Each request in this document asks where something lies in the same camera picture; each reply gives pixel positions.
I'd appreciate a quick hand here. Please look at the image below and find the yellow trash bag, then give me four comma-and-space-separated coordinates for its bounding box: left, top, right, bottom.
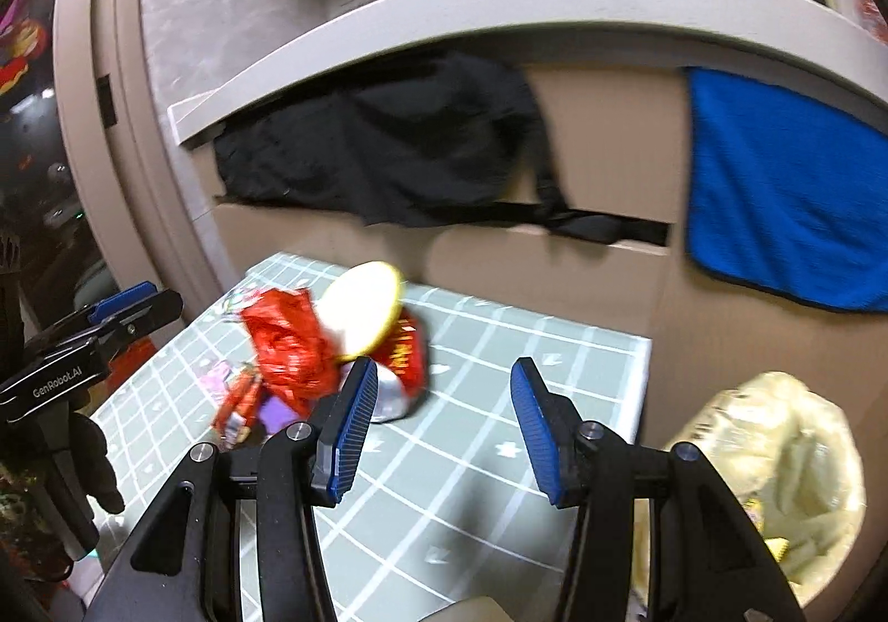
664, 371, 865, 607

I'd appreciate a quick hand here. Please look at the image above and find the white kitchen counter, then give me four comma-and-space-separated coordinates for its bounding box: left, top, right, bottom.
167, 0, 886, 145

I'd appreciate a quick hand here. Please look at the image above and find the left hand black glove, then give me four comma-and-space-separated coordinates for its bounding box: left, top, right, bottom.
69, 412, 125, 515

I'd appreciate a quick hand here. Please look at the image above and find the pink plastic wrapper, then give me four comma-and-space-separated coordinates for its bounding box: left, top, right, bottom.
197, 359, 236, 404

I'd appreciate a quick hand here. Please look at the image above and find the red snack wrapper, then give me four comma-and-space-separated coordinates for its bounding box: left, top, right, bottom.
212, 365, 264, 449

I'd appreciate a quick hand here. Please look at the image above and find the purple wrapper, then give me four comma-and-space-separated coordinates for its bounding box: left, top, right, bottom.
258, 395, 306, 439

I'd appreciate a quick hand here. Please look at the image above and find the red plastic bag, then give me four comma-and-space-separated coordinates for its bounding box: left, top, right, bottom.
241, 289, 340, 418

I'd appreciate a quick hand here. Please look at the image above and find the red instant noodle cup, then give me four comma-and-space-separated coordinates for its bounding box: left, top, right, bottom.
315, 261, 427, 423

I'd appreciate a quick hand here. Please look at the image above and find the green checked tablecloth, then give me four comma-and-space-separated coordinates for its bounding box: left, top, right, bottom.
70, 254, 650, 620

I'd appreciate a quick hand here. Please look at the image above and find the black cloth on cabinet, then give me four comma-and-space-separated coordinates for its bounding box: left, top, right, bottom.
212, 49, 670, 246

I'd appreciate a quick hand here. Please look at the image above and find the blue towel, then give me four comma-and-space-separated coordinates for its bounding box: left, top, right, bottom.
685, 68, 886, 314

